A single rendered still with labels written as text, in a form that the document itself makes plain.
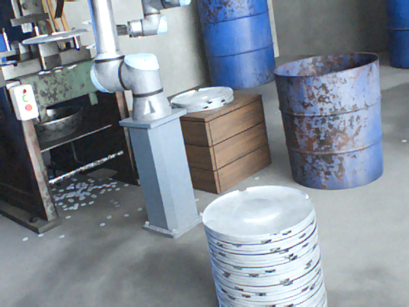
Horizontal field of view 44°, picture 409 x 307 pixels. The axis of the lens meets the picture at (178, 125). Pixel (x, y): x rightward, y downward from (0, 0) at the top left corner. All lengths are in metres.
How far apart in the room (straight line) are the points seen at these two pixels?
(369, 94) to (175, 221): 0.89
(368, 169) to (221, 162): 0.60
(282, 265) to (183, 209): 0.75
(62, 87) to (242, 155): 0.86
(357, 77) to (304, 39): 3.39
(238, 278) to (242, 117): 1.10
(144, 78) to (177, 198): 0.47
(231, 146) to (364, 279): 0.91
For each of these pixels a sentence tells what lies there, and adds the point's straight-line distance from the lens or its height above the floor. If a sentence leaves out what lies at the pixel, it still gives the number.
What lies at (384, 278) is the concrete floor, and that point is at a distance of 1.60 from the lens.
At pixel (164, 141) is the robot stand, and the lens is 1.83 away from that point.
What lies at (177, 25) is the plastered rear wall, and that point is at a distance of 4.57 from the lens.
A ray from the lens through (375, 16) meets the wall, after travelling 4.97.
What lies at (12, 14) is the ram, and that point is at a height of 0.91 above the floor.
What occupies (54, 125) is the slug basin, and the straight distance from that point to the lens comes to 2.40.
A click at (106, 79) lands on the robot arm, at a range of 1.88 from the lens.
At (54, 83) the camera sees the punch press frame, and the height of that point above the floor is 0.59.
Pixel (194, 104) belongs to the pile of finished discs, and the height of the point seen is 0.38.
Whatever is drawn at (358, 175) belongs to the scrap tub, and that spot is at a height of 0.05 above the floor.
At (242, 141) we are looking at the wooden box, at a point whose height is 0.18.
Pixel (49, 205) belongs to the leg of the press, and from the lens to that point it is 2.28.
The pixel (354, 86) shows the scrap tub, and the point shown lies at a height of 0.41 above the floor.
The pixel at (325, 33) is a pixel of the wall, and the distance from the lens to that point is 5.25.
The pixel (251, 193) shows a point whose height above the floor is 0.29.
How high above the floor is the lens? 0.88
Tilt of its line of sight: 15 degrees down
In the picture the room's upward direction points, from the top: 11 degrees counter-clockwise
